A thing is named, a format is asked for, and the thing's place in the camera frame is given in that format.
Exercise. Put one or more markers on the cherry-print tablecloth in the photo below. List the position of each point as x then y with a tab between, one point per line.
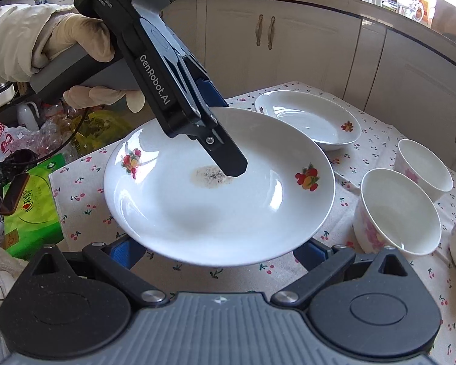
91	201

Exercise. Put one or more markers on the white tray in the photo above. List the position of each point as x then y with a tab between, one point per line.
0	97

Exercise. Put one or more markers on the white cloth bag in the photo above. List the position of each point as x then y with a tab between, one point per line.
0	292

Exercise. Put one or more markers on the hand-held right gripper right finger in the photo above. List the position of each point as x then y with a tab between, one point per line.
309	254

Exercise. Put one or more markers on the stained white fruit-print plate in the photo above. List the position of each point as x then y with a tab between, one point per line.
197	220

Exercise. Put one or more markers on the white red-print plastic bag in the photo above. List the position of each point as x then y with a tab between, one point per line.
2	137

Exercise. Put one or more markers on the yellow plastic bag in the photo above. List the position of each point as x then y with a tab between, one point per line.
102	125

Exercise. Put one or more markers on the clear plastic bag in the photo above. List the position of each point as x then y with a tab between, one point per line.
49	137

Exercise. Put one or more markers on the white jug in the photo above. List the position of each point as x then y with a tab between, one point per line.
26	116

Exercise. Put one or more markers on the green tissue box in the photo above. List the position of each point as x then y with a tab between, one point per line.
34	213

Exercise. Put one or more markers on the glass mug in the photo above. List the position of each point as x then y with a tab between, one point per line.
416	7

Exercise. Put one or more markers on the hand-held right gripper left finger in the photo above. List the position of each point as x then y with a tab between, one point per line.
127	253

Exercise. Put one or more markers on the person's left hand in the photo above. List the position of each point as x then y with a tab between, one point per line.
79	34

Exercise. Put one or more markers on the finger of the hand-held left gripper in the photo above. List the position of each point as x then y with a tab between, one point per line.
212	93
230	159

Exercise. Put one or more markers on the person's left forearm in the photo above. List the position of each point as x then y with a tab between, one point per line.
11	45

